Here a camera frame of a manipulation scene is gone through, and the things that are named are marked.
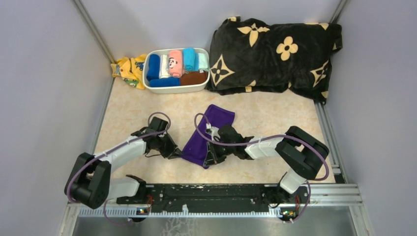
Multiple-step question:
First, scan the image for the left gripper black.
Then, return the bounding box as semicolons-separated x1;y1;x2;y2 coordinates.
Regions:
156;132;183;159

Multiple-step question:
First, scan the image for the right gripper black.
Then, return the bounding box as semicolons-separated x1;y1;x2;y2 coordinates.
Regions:
204;139;235;167

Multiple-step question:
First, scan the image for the purple towel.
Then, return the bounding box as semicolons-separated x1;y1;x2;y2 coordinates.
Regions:
181;104;235;169

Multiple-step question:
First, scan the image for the pink panda towel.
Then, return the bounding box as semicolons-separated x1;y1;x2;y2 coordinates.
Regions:
168;50;183;78

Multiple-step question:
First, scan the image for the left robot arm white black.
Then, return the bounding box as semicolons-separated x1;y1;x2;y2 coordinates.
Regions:
64;113;182;209

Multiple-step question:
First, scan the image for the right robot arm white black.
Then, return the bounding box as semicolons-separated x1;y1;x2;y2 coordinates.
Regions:
204;124;329;203

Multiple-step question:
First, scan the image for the dark blue rolled towel lying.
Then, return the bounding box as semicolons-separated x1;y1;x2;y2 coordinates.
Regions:
149;77;180;88

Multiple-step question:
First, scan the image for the white plastic bin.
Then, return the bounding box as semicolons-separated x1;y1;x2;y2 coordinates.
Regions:
142;48;210;94

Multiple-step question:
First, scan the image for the white rolled towel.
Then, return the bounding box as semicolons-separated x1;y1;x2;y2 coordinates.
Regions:
159;55;170;79

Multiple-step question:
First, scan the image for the dark blue rolled towel upright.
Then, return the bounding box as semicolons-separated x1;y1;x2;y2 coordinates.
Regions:
147;54;160;81

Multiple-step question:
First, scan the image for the brown rolled towel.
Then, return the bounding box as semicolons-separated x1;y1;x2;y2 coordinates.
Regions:
179;71;208;86

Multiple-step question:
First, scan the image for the yellow patterned cloth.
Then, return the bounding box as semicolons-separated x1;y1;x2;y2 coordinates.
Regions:
110;54;147;89

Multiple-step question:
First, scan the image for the light blue rolled towel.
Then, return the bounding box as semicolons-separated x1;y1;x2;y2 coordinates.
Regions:
182;48;196;72

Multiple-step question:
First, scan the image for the black floral blanket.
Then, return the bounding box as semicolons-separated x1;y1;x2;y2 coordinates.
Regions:
206;17;343;104

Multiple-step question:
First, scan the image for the pale mint rolled towel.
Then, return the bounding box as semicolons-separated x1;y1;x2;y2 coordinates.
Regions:
198;53;209;71

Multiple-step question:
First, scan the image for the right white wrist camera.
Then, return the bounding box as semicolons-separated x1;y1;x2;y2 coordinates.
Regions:
205;123;220;140

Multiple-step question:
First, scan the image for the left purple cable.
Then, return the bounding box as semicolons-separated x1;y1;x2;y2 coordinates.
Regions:
66;112;172;226

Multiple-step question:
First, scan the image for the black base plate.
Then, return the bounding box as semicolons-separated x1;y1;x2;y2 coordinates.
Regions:
116;183;309;215

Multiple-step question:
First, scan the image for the aluminium frame rail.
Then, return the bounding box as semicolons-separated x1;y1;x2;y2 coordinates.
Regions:
59;183;375;236

